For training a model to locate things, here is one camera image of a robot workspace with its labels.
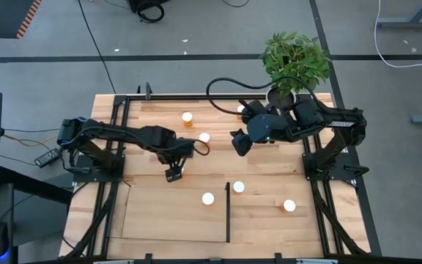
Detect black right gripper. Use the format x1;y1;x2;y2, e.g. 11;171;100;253
231;122;264;158

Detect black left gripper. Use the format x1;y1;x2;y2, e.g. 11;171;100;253
155;145;190;183

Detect white plant pot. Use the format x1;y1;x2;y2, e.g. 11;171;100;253
264;86;299;111

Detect green leafy potted tree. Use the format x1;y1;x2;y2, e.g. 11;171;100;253
259;31;333;97

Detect black power adapter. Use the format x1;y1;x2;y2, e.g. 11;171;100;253
34;147;63;169

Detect black side desk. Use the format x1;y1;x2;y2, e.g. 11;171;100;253
0;166;73;264

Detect dark mat with striped edge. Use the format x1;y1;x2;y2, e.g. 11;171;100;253
0;0;43;40

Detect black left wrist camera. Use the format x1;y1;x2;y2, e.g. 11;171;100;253
176;138;196;159

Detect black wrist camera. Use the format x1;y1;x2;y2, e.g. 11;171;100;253
240;98;270;124
176;138;196;159

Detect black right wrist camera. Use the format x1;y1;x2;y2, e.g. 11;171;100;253
240;98;270;124

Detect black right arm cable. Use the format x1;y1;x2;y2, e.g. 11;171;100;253
206;76;322;117

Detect black metal shelf frame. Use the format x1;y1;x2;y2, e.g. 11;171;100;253
225;181;232;244

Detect black aluminium table frame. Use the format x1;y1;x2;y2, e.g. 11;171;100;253
59;83;382;264

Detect orange cable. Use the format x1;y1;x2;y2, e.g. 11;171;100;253
4;133;59;147

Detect thin black cable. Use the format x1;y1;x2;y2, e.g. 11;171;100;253
1;128;62;133

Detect black floor cable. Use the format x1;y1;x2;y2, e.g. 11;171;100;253
77;0;117;95

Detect white floor cable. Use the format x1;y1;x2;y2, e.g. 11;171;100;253
373;0;422;69

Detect black cable coil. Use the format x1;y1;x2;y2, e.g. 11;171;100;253
128;0;168;24

